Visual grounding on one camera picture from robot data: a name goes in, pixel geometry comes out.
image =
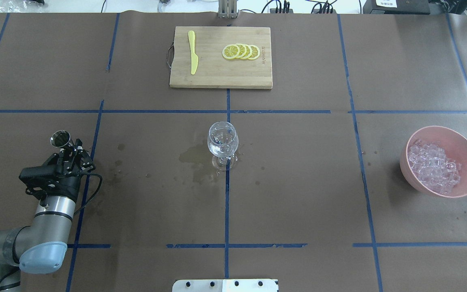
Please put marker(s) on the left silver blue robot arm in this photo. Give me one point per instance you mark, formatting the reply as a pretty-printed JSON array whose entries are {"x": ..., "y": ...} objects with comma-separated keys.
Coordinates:
[{"x": 41, "y": 247}]

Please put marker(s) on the steel double jigger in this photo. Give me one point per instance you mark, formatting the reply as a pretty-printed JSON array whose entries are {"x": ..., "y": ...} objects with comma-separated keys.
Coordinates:
[{"x": 63, "y": 140}]

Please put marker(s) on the lemon slice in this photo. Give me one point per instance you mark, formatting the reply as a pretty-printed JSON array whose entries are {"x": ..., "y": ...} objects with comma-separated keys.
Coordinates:
[
  {"x": 231, "y": 51},
  {"x": 255, "y": 52},
  {"x": 242, "y": 51},
  {"x": 247, "y": 52}
]

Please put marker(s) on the black power box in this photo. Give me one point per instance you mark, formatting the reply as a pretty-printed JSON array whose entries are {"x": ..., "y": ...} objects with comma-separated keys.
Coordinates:
[{"x": 403, "y": 7}]

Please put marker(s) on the pink bowl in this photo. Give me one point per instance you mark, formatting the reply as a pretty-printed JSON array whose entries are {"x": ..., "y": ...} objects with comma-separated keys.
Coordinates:
[{"x": 455, "y": 146}]

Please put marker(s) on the yellow plastic knife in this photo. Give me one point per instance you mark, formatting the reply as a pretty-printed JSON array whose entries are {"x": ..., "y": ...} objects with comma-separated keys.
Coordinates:
[{"x": 194, "y": 56}]

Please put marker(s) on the clear wine glass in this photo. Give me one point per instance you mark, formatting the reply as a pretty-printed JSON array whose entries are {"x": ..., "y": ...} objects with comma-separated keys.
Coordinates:
[{"x": 223, "y": 142}]

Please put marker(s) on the plastic bag with black parts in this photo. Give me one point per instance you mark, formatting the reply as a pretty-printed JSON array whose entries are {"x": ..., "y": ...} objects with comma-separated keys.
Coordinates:
[{"x": 21, "y": 6}]

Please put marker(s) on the bamboo cutting board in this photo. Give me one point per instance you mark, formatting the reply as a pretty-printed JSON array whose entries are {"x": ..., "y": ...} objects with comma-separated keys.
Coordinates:
[{"x": 213, "y": 70}]

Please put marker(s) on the clear ice cube pile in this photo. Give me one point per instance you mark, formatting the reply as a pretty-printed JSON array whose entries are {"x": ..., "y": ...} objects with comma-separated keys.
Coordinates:
[{"x": 433, "y": 168}]

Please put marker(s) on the aluminium frame post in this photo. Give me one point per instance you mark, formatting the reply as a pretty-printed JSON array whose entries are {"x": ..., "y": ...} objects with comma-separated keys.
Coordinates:
[{"x": 227, "y": 9}]

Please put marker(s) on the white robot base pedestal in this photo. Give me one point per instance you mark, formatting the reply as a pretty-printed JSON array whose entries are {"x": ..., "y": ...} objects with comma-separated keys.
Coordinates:
[{"x": 226, "y": 285}]

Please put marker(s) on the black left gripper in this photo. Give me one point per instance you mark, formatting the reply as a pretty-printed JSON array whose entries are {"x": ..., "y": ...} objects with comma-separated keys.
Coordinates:
[{"x": 64, "y": 186}]

